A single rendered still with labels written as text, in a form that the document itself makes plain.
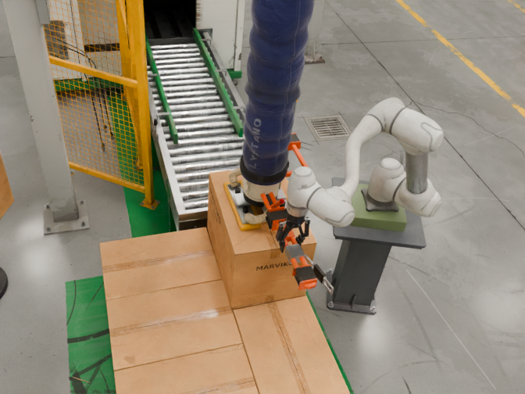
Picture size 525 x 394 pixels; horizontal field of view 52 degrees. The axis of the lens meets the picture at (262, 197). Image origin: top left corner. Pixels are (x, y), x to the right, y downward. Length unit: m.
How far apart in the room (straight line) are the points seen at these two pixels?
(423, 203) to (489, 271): 1.45
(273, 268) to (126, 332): 0.76
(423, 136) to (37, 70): 2.13
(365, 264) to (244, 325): 0.92
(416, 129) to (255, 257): 0.91
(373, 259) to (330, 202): 1.26
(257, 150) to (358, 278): 1.30
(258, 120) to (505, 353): 2.23
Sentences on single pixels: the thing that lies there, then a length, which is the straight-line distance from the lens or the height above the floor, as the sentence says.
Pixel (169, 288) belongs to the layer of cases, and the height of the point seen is 0.54.
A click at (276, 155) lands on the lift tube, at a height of 1.32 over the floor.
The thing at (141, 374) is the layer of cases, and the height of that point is 0.54.
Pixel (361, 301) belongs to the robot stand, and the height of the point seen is 0.07.
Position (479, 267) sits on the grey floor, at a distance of 4.14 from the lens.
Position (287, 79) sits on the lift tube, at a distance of 2.17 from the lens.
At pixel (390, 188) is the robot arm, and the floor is 1.00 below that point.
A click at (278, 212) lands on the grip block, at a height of 1.10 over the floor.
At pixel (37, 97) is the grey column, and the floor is 1.02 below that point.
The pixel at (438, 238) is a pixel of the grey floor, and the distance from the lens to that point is 4.23.
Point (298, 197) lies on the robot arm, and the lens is 2.07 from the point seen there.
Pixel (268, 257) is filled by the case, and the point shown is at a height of 0.89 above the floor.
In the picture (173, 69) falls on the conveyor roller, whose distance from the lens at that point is 4.60.
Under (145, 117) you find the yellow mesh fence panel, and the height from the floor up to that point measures 0.78.
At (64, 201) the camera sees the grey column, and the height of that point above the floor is 0.20.
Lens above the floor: 2.75
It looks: 41 degrees down
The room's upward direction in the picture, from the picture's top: 7 degrees clockwise
